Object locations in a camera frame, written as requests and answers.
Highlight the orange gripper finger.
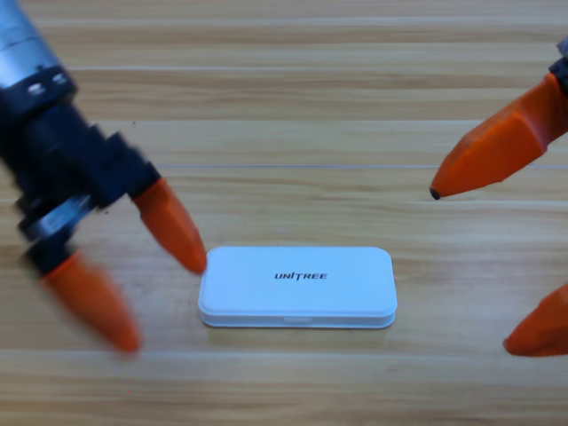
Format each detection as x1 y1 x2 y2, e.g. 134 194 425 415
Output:
502 283 568 358

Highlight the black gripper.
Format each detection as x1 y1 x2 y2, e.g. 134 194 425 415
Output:
429 37 568 201
0 95 209 354

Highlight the white Unitree pencil case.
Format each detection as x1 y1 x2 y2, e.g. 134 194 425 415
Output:
197 246 398 329

